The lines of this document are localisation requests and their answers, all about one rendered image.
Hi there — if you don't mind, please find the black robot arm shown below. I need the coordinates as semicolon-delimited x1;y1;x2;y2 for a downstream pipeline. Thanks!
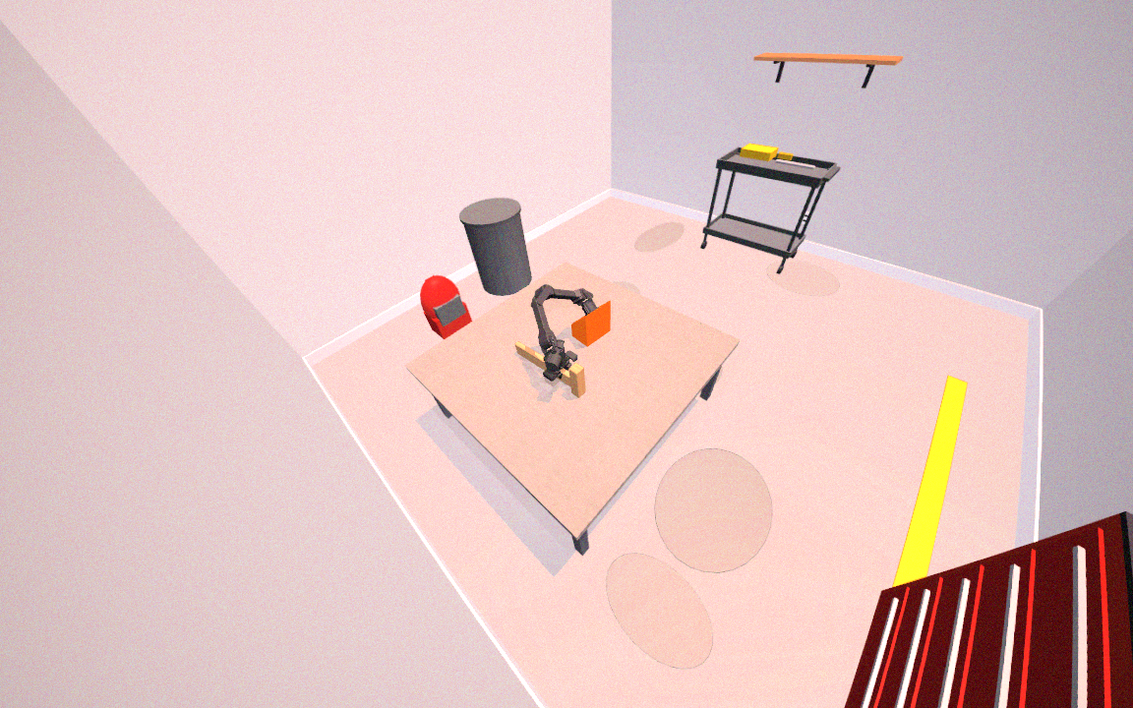
530;284;599;372

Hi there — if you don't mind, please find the brown wooden rail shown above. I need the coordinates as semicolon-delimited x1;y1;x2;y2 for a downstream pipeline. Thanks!
514;341;571;387

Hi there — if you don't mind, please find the brown wooden post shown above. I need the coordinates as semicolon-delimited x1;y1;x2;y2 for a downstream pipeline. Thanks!
568;362;586;398

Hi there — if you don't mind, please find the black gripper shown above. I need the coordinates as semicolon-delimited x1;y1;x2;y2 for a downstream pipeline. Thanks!
543;350;578;382

